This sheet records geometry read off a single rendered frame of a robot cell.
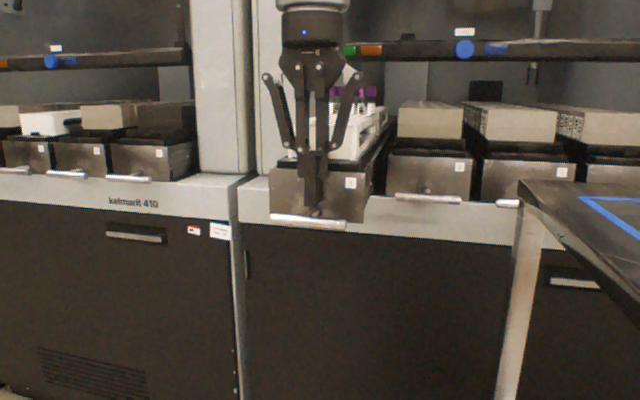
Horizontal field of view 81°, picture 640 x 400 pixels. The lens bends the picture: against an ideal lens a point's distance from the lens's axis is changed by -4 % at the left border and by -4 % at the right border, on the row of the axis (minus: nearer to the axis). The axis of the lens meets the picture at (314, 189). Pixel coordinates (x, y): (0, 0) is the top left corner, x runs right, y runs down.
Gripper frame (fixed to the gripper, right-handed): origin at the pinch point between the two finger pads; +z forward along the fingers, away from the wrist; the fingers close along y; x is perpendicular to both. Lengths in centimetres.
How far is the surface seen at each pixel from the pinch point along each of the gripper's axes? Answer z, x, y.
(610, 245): -2.0, 22.3, -25.3
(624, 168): -0.5, -16.8, -43.9
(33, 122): -5, -20, 71
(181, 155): 1.8, -21.5, 33.5
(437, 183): 3.6, -16.8, -16.8
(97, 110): -7, -24, 56
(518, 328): 14.9, 5.5, -25.8
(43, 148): 1, -17, 65
